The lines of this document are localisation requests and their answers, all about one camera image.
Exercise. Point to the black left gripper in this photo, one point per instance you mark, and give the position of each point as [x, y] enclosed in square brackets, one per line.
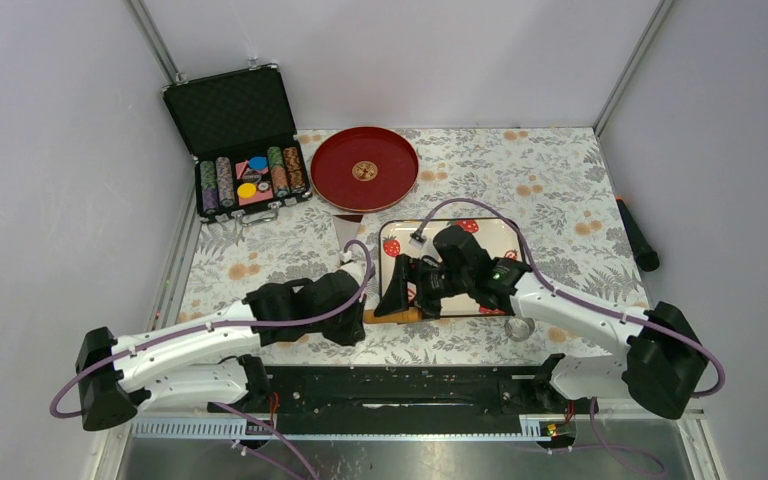
[352, 334]

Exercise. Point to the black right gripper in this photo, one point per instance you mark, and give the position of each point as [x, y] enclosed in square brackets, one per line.
[397, 297]

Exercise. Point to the wooden dough roller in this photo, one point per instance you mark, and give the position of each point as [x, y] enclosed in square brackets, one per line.
[411, 315]

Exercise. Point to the square strawberry ceramic plate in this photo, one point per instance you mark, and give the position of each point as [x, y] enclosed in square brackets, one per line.
[396, 239]

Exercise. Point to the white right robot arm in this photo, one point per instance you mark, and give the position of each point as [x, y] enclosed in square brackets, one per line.
[653, 356]

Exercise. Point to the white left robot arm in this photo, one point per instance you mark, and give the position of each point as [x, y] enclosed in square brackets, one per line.
[211, 361]

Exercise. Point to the silver tape roll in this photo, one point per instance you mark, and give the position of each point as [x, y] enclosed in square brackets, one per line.
[518, 329]

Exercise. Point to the round red lacquer tray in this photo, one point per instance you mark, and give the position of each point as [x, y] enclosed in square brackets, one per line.
[364, 169]

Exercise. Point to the black poker chip case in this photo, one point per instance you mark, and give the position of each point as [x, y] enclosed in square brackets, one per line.
[239, 130]

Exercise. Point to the floral patterned tablecloth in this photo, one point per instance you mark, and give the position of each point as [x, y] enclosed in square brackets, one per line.
[551, 182]

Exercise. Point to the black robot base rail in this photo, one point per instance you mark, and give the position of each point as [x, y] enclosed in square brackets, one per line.
[470, 390]

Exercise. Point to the slotted grey cable duct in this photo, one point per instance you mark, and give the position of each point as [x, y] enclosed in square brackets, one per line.
[361, 426]

